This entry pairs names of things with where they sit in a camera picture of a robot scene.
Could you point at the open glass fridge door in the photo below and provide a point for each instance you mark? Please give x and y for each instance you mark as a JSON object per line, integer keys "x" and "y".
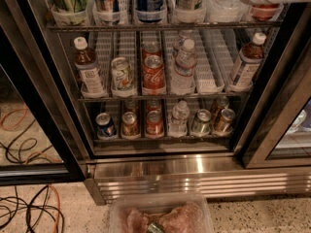
{"x": 40, "y": 138}

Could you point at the green object in bin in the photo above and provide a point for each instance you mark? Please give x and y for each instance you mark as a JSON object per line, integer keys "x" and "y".
{"x": 154, "y": 228}

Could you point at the blue can bottom shelf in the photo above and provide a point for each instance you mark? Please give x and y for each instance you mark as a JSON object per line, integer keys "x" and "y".
{"x": 105, "y": 126}

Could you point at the stainless steel display fridge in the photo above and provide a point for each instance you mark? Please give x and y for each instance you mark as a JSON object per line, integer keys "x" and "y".
{"x": 240, "y": 163}

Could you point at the clear water bottle top shelf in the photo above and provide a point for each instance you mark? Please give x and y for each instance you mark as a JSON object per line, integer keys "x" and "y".
{"x": 225, "y": 10}

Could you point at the water bottle bottom shelf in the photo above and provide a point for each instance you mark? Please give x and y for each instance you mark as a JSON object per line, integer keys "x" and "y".
{"x": 179, "y": 119}

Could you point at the front Coca-Cola can middle shelf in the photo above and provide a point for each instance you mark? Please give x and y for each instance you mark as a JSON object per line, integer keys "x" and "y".
{"x": 153, "y": 72}

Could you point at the rear right gold can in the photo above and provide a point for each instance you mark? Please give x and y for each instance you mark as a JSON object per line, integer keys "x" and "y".
{"x": 219, "y": 103}

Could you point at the front gold can bottom shelf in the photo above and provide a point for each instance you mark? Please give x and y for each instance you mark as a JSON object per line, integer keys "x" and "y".
{"x": 130, "y": 124}

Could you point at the front right gold can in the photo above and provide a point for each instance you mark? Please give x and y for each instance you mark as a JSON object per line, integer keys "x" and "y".
{"x": 223, "y": 122}

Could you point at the rear red can bottom shelf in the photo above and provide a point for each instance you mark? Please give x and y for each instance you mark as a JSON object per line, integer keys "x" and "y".
{"x": 153, "y": 105}

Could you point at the rear water bottle middle shelf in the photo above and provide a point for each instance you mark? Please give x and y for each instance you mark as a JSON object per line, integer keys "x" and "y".
{"x": 183, "y": 40}

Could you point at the left iced tea bottle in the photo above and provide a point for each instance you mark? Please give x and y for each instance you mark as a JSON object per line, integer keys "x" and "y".
{"x": 87, "y": 65}

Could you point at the front red can bottom shelf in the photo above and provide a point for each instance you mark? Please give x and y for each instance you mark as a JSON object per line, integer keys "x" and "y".
{"x": 154, "y": 123}

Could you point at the front water bottle middle shelf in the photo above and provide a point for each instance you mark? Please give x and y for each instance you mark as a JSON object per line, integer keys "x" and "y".
{"x": 184, "y": 66}

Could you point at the rear gold can bottom shelf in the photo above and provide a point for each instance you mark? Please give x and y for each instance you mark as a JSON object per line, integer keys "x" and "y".
{"x": 132, "y": 106}

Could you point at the gold can shelf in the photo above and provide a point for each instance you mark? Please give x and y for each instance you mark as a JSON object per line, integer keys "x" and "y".
{"x": 130, "y": 124}
{"x": 132, "y": 106}

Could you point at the green silver can bottom shelf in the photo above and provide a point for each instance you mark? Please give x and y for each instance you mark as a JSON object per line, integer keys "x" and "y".
{"x": 201, "y": 122}

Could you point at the rear Coca-Cola can middle shelf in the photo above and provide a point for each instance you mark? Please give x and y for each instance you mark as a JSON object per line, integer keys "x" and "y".
{"x": 151, "y": 48}

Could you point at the iced tea bottle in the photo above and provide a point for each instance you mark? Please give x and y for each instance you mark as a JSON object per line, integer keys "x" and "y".
{"x": 87, "y": 65}
{"x": 248, "y": 61}

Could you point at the white green soda can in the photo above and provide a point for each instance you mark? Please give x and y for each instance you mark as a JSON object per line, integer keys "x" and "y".
{"x": 122, "y": 74}

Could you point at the white orange-leaf can top shelf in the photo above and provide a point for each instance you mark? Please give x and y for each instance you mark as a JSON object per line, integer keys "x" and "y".
{"x": 189, "y": 5}

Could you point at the pink cloth in bin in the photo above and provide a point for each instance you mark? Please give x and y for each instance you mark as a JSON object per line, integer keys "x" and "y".
{"x": 188, "y": 218}

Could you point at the clear plastic bin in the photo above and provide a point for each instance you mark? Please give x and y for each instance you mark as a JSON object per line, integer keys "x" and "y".
{"x": 156, "y": 203}

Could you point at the right iced tea bottle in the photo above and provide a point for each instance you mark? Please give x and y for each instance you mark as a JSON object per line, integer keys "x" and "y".
{"x": 248, "y": 61}

